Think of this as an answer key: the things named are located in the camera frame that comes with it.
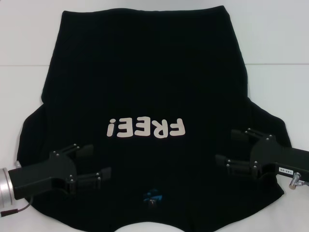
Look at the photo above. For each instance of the black shirt with FREE print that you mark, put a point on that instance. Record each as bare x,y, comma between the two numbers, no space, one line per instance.
149,79

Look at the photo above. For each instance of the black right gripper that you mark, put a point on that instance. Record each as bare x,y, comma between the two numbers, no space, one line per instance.
277,159

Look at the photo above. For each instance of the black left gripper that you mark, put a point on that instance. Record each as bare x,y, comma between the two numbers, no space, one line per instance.
43,172

